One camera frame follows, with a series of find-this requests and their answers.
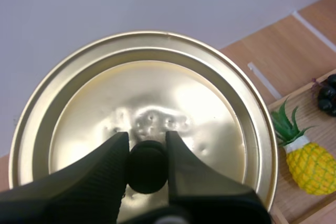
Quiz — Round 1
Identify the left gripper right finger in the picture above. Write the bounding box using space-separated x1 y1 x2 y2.
123 130 271 224

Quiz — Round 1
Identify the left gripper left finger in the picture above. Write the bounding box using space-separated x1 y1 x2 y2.
0 132 130 224

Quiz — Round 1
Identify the gold lid with black knob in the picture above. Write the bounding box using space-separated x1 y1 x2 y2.
8 31 279 214

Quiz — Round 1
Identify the shallow wooden tray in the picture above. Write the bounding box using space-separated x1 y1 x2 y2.
267 68 336 224

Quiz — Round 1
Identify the yellow toy pineapple green crown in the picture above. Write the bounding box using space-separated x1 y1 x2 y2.
271 97 336 196

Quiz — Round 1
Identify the bunch of dark toy grapes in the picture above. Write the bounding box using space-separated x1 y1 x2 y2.
311 73 336 118

